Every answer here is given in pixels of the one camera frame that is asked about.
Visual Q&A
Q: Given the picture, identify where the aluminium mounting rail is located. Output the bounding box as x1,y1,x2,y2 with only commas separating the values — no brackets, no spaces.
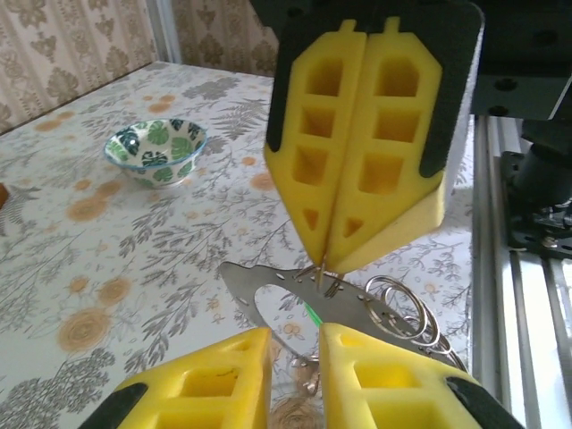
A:
468,114,572,429

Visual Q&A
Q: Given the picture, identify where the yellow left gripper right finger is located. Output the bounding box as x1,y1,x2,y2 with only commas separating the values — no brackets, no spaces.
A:
319,322,526,429

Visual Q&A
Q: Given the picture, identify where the leaf pattern ceramic bowl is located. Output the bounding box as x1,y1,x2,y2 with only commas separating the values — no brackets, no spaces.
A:
103,118,209,189

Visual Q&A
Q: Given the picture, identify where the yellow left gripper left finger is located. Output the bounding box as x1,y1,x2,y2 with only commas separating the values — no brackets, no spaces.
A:
78,325,273,429

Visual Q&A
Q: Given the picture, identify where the aluminium frame post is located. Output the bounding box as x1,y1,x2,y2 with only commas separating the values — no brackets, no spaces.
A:
147,0,184,66

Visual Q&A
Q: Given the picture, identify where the jute rope ball keychain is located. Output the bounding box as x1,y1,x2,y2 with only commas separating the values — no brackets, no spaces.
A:
270,355,324,429

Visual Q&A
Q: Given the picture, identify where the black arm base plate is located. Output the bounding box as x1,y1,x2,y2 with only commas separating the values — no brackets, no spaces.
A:
502,151,572,260

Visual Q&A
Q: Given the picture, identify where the silver split key ring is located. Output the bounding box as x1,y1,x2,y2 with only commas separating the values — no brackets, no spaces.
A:
413,307,468,372
365,273,433,341
295,263,348,299

